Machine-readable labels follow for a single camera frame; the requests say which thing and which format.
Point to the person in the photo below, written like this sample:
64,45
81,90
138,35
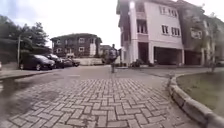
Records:
113,55

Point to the bushes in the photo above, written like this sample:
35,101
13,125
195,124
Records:
138,63

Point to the grey brick paved road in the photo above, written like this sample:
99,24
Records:
100,100

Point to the brown multi-storey building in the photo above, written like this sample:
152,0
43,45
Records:
78,41

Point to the white multi-storey building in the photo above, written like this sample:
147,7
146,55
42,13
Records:
156,20

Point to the grey stone kerb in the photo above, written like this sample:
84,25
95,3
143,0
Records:
190,106

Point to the pale concrete parking strip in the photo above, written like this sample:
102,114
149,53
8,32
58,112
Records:
20,73

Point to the grey-brown building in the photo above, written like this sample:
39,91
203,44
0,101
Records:
200,30

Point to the pole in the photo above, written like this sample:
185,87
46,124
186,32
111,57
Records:
18,50

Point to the grass patch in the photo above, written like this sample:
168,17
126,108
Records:
206,88

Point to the row of trees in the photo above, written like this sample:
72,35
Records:
20,33

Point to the low white wall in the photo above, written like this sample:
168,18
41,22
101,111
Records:
87,61

